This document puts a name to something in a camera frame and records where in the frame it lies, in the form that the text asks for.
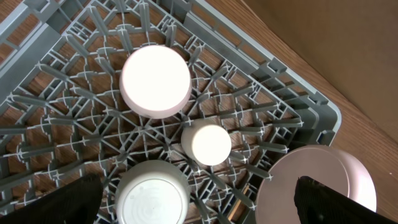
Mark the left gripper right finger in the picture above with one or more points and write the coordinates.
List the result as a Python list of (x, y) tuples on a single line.
[(319, 204)]

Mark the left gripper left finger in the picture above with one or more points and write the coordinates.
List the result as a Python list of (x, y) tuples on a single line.
[(77, 202)]

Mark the large white plate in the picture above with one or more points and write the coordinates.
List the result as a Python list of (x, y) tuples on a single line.
[(334, 168)]

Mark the grey bowl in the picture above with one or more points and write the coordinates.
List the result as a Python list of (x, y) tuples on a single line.
[(152, 192)]

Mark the white cup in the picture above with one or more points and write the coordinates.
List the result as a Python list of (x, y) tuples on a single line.
[(206, 142)]

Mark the small pink bowl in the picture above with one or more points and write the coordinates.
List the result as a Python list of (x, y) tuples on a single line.
[(155, 82)]

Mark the grey dishwasher rack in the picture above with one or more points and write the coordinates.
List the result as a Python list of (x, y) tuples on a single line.
[(62, 114)]

